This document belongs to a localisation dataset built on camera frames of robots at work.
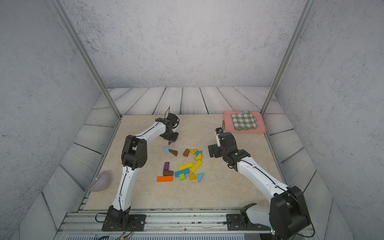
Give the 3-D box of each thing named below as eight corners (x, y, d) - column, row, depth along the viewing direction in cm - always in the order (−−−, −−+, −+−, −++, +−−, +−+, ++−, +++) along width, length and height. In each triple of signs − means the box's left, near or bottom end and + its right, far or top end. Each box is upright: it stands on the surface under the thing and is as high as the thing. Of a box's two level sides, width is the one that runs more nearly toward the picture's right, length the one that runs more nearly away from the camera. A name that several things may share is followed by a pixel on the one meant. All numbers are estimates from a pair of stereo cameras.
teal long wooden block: (175, 177, 90) (174, 176, 89) (174, 173, 92) (173, 172, 90) (189, 172, 92) (189, 171, 91) (188, 168, 94) (188, 167, 92)
